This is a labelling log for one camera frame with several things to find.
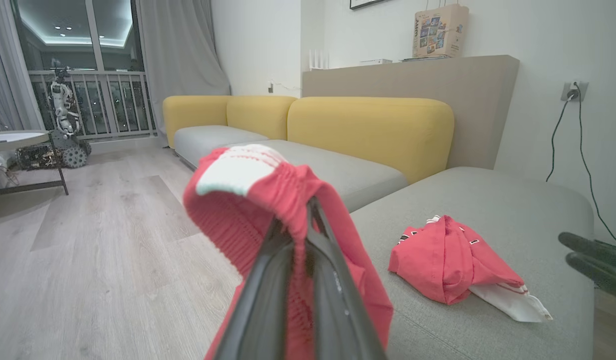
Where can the white balcony railing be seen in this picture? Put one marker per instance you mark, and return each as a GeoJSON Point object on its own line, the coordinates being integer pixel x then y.
{"type": "Point", "coordinates": [112, 100]}

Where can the grey wall power outlet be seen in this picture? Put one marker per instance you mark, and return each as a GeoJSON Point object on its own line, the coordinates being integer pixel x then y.
{"type": "Point", "coordinates": [583, 90]}

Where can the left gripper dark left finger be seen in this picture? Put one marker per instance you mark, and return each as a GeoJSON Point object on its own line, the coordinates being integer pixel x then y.
{"type": "Point", "coordinates": [262, 310]}

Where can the yellow grey sofa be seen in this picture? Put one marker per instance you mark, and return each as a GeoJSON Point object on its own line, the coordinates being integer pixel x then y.
{"type": "Point", "coordinates": [488, 200]}

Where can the red white jersey garment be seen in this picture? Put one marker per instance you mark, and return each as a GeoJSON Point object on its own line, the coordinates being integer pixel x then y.
{"type": "Point", "coordinates": [438, 260]}

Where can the flat white box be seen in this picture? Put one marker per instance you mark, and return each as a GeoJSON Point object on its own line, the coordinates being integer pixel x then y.
{"type": "Point", "coordinates": [376, 62]}

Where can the stack of flat books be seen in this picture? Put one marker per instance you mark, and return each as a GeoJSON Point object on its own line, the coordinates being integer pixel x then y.
{"type": "Point", "coordinates": [423, 58]}

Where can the grey curtain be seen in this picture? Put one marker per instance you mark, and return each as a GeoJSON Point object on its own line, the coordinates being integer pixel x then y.
{"type": "Point", "coordinates": [7, 75]}
{"type": "Point", "coordinates": [177, 55]}

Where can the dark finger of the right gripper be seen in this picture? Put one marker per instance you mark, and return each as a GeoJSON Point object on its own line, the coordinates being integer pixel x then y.
{"type": "Point", "coordinates": [603, 275]}
{"type": "Point", "coordinates": [598, 247]}

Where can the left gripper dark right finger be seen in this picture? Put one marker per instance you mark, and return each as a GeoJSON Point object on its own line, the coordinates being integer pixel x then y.
{"type": "Point", "coordinates": [338, 310]}

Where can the white wifi router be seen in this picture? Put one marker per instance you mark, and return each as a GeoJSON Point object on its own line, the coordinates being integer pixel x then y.
{"type": "Point", "coordinates": [319, 62]}

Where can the red knit shorts white waistband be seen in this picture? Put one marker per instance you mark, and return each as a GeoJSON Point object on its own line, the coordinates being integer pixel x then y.
{"type": "Point", "coordinates": [287, 190]}

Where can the glass balcony window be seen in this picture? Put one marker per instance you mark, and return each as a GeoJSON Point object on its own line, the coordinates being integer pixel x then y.
{"type": "Point", "coordinates": [72, 30]}

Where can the printed paper shopping bag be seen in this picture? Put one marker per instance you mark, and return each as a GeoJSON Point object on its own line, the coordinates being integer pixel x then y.
{"type": "Point", "coordinates": [440, 32]}

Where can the beige half wall ledge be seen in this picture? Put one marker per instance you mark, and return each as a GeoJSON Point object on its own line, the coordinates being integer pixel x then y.
{"type": "Point", "coordinates": [438, 80]}

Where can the white wheeled robot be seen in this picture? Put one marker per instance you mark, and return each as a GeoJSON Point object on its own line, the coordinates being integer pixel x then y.
{"type": "Point", "coordinates": [62, 110]}

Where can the black picture frame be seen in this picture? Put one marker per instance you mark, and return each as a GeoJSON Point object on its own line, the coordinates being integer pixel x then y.
{"type": "Point", "coordinates": [365, 3]}

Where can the dark-framed side table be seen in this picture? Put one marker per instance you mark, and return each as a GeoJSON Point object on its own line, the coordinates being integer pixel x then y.
{"type": "Point", "coordinates": [17, 140]}

